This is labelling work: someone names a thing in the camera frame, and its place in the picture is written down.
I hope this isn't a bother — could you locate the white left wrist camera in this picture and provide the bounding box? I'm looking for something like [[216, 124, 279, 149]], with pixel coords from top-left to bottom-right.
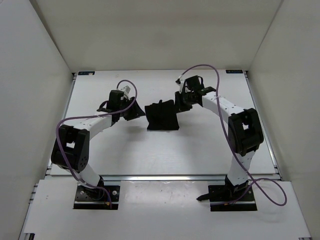
[[120, 85, 131, 99]]

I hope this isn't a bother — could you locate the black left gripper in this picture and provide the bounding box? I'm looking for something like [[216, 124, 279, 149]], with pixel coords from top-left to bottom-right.
[[119, 96, 146, 121]]

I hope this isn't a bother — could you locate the white front cover panel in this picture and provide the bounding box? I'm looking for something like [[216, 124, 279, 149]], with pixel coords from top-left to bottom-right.
[[24, 179, 311, 240]]

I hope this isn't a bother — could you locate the blue corner sticker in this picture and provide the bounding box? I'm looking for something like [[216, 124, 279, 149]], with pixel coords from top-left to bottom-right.
[[225, 69, 243, 74], [77, 71, 95, 76]]

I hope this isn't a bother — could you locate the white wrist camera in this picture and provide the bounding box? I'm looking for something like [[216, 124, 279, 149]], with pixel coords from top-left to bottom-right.
[[120, 85, 131, 99], [175, 74, 188, 94]]

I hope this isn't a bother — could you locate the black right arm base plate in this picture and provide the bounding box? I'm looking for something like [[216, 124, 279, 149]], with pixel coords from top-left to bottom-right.
[[196, 185, 258, 212]]

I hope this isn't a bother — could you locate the blue left corner sticker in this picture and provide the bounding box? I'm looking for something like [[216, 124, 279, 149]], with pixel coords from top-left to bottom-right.
[[77, 71, 95, 76]]

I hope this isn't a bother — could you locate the silver table edge rail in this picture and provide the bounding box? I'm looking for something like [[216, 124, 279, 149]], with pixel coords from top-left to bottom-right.
[[44, 173, 281, 182]]

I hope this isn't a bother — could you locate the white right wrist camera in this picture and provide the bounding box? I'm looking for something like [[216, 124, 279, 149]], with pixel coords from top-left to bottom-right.
[[175, 74, 188, 94]]

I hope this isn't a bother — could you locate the blue right corner sticker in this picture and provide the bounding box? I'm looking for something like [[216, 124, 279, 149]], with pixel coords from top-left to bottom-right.
[[225, 69, 243, 74]]

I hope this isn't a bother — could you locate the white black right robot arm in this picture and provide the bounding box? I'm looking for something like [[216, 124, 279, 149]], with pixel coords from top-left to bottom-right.
[[174, 75, 264, 200]]

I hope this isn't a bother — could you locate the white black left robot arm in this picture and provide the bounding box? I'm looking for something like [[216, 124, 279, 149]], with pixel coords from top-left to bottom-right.
[[51, 86, 146, 199]]

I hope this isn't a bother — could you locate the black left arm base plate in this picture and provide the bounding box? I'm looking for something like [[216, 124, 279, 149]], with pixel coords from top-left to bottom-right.
[[73, 185, 121, 210]]

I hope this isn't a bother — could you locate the black skirt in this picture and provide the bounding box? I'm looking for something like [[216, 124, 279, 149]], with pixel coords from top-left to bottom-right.
[[144, 99, 180, 131]]

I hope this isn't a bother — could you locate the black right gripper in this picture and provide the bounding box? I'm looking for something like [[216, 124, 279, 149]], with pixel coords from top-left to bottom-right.
[[172, 91, 194, 115]]

